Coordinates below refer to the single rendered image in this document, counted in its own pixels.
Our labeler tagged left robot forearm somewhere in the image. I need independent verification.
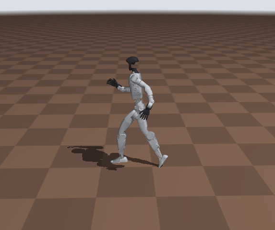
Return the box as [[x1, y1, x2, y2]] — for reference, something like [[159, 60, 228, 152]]
[[145, 87, 154, 108]]

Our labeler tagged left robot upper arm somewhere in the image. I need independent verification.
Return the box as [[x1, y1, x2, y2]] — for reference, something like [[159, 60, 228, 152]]
[[130, 75, 149, 93]]

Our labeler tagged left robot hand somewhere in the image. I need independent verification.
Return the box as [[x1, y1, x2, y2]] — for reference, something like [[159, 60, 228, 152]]
[[139, 103, 152, 120]]

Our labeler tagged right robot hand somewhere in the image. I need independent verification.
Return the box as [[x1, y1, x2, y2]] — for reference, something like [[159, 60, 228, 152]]
[[107, 78, 122, 88]]

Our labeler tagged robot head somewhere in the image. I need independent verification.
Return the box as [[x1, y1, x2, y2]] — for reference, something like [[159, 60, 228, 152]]
[[126, 57, 139, 73]]

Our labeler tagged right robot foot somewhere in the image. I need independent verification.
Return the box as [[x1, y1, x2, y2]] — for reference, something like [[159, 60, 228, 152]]
[[158, 155, 168, 168]]

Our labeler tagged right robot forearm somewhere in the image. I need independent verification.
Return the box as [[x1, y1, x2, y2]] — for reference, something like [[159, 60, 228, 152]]
[[117, 86, 131, 92]]

